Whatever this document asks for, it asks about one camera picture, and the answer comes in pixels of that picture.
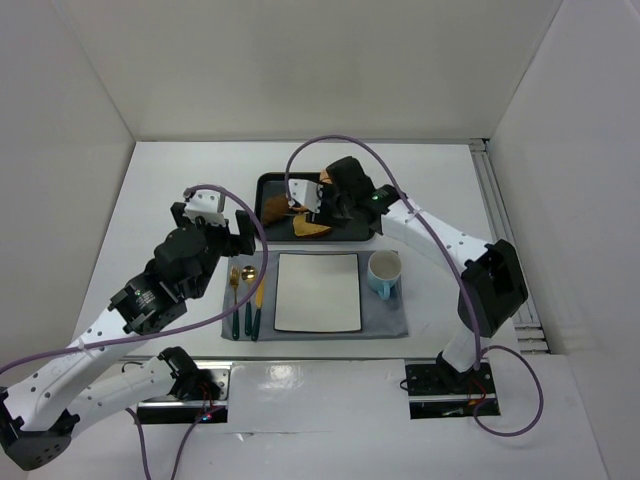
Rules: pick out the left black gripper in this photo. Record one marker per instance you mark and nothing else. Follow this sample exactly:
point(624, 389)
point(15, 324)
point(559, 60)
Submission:
point(214, 231)

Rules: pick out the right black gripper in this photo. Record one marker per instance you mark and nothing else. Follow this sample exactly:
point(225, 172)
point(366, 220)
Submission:
point(329, 206)

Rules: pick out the dark brown bread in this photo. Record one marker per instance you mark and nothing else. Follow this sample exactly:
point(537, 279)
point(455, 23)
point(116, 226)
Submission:
point(275, 209)

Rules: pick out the black plastic tray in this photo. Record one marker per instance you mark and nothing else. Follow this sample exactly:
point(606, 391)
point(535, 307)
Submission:
point(282, 231)

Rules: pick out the metal tongs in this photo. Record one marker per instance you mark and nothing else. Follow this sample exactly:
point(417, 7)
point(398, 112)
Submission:
point(295, 209)

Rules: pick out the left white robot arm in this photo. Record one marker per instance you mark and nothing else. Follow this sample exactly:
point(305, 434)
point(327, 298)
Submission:
point(43, 413)

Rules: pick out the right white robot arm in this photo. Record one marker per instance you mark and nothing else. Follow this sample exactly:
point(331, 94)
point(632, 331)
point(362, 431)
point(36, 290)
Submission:
point(489, 275)

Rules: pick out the large orange flower bread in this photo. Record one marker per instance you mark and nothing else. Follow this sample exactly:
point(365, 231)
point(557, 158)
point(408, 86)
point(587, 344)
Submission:
point(324, 178)

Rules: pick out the sliced seeded bread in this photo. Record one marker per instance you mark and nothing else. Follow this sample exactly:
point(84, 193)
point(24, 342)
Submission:
point(302, 228)

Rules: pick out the light blue mug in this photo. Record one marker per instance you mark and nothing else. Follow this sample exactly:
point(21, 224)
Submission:
point(383, 272)

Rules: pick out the white square plate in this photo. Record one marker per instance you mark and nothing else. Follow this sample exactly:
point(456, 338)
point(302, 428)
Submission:
point(318, 293)

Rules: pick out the grey placemat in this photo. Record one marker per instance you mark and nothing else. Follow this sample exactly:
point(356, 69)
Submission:
point(380, 319)

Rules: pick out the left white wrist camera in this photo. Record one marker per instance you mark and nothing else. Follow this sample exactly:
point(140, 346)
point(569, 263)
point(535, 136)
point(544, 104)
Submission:
point(207, 205)

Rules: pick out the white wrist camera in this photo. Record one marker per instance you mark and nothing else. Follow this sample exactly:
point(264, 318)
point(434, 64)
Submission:
point(207, 205)
point(305, 194)

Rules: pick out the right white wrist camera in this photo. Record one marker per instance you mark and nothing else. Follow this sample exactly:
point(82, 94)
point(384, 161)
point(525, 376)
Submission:
point(305, 194)

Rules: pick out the gold fork green handle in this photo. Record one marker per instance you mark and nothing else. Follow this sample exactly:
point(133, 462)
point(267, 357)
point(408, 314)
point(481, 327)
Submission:
point(234, 284)

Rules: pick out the gold knife green handle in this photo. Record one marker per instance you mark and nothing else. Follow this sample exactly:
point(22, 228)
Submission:
point(256, 325)

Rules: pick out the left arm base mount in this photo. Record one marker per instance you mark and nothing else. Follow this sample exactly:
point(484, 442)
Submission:
point(207, 400)

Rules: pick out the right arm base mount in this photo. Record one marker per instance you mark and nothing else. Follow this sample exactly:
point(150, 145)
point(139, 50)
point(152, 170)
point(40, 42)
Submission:
point(430, 398)

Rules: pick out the aluminium frame rail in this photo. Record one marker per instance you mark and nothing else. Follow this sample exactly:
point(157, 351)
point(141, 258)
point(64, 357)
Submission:
point(528, 327)

